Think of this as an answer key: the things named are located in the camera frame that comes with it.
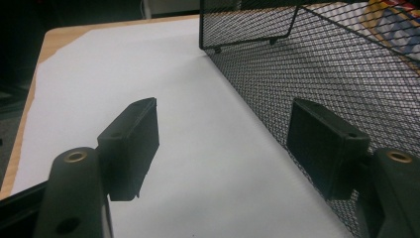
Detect white paper sheet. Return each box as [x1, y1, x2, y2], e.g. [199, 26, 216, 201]
[9, 17, 356, 238]

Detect black wire mesh basket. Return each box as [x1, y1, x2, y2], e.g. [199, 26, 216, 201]
[198, 0, 420, 238]

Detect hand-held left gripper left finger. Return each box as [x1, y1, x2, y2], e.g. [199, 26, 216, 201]
[96, 96, 160, 202]

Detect colourful patterned packet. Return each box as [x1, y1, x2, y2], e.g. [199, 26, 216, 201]
[358, 0, 420, 67]

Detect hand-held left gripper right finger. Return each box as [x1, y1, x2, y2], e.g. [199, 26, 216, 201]
[285, 97, 371, 201]

